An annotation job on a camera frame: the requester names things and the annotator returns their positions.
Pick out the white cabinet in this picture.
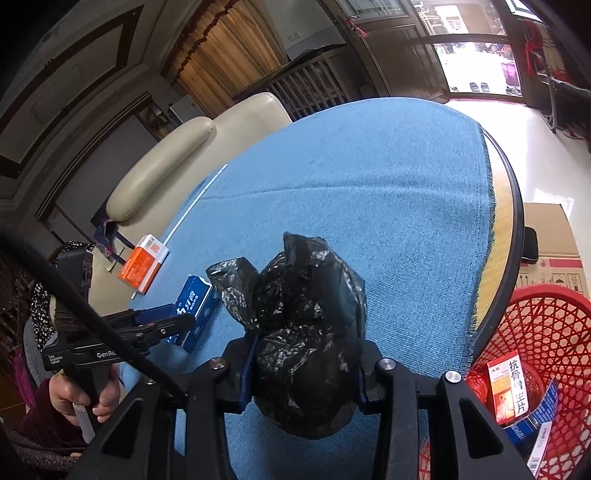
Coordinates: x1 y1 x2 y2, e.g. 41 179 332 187
168 95 204 123

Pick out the red plastic bag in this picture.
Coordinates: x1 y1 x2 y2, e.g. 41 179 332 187
466 371 492 407

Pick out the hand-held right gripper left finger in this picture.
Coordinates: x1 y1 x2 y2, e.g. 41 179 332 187
68 336 257 480

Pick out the black plastic bag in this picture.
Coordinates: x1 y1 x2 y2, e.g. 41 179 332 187
205 232 368 439

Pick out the wooden glass door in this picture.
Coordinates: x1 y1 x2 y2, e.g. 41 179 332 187
323 0 591 107

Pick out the red hanging decoration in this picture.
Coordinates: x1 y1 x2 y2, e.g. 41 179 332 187
524 18 571 84

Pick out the red plastic basket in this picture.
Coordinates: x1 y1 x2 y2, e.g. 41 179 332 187
418 284 591 480

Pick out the wooden crib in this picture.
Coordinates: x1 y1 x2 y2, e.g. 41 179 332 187
233 46 365 123

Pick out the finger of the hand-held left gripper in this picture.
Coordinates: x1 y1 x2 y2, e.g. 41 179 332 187
108 315 198 356
99 305 183 326

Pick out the person's left forearm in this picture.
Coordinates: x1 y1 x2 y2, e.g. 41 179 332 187
14 378 88 448

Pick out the patterned cloth bag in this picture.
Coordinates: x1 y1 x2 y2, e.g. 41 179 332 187
92 217 137 266

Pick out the blue toothpaste box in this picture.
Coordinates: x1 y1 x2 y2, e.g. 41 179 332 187
167 274 220 354

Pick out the yellow medicine box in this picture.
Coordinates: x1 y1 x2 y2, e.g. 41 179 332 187
486 348 529 425

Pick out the blue tablecloth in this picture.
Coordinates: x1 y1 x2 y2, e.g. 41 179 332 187
90 96 497 480

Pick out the orange and white carton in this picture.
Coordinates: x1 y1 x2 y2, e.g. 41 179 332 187
117 234 169 295

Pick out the brown curtain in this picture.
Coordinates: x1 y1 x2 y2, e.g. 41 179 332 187
161 0 289 118

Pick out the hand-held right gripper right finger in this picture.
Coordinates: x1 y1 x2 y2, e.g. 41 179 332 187
356 340 528 480

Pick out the black cable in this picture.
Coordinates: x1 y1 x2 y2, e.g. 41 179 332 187
0 219 188 402

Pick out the person's left hand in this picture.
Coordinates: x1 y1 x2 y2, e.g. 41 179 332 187
48 369 123 428

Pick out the thin white stick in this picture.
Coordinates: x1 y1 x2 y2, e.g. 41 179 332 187
130 164 229 298

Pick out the round wooden table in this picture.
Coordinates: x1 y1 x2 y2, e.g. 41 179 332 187
462 104 527 365

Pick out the cardboard box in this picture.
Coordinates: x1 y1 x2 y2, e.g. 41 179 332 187
519 200 587 296

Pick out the black chair armrest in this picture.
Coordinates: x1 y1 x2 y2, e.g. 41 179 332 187
522 227 540 265

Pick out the person's body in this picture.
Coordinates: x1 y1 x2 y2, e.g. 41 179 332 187
0 240 93 480

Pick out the blue and white packet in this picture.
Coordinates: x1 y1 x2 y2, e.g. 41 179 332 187
505 376 561 472

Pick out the beige leather sofa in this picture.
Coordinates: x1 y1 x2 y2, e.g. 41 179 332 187
90 91 294 259

